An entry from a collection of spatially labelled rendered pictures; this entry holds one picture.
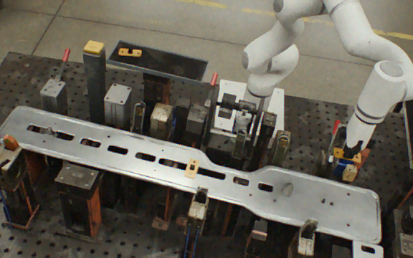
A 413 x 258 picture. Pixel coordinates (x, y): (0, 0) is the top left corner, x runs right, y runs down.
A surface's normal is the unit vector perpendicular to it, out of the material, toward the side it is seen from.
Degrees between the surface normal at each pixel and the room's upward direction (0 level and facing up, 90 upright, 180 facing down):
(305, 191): 0
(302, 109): 0
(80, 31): 0
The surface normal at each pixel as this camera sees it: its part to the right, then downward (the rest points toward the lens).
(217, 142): 0.12, -0.69
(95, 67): -0.22, 0.69
